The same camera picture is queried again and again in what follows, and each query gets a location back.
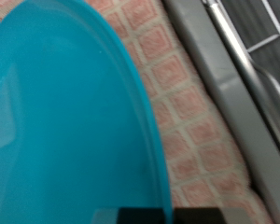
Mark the pink checkered dish towel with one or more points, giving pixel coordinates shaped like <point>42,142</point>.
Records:
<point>189,102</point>

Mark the blue plastic plate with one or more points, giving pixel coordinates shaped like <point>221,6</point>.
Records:
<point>68,109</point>

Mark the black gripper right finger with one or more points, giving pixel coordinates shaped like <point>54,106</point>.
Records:
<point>208,217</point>

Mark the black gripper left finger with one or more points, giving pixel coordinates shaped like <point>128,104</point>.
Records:
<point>130,217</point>

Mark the grey plastic crate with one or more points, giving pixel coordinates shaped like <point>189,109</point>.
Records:
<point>239,102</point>

